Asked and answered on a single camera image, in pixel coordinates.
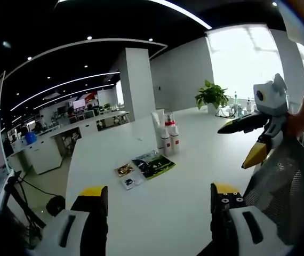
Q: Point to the black tripod stand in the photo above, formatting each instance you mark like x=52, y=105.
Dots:
x=24, y=202

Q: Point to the green and black packet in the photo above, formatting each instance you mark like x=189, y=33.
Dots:
x=154, y=165

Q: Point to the blue bin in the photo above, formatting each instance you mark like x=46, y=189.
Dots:
x=30, y=138

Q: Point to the long white counter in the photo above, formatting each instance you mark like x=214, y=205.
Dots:
x=48, y=152

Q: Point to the small clear packet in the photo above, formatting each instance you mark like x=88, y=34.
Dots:
x=130, y=183

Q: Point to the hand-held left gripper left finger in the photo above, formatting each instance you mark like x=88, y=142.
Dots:
x=93, y=221

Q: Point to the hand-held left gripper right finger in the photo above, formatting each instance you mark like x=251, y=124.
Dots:
x=221, y=224

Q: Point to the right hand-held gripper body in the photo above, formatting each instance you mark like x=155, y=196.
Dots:
x=273, y=98

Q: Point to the potted green plant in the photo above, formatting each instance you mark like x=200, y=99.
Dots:
x=212, y=96

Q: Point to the wall display screen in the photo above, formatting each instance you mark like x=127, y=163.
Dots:
x=79, y=104

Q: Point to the black round object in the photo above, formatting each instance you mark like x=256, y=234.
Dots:
x=56, y=206

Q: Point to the gold foil packet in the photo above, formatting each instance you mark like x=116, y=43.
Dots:
x=124, y=170

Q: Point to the red-collared pump skincare bottle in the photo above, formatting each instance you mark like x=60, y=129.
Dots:
x=175, y=136

